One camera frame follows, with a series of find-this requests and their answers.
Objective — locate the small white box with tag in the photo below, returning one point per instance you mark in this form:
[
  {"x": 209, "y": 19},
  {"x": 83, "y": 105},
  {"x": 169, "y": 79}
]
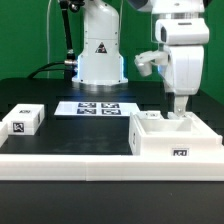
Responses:
[{"x": 24, "y": 119}]

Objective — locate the white U-shaped fence frame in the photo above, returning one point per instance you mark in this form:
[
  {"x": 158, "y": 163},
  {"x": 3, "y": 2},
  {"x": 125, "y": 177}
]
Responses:
[{"x": 112, "y": 168}]

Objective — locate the white door panel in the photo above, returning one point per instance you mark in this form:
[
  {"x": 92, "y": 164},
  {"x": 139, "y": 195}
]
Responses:
[
  {"x": 173, "y": 116},
  {"x": 151, "y": 115}
]

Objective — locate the white cabinet body box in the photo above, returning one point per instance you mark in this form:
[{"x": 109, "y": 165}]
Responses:
[{"x": 166, "y": 137}]

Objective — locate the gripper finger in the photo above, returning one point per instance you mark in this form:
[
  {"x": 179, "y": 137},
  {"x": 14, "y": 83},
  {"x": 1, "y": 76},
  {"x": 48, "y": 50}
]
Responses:
[{"x": 180, "y": 103}]

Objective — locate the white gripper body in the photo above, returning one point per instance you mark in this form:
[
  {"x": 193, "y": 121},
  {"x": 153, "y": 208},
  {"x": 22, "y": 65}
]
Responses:
[{"x": 182, "y": 40}]

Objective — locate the white base sheet with tags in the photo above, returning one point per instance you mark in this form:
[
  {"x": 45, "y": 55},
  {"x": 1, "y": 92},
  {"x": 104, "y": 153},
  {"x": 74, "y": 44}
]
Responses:
[{"x": 107, "y": 109}]

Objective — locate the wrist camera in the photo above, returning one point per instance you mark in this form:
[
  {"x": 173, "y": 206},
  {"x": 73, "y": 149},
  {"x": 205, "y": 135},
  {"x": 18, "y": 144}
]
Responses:
[{"x": 145, "y": 61}]

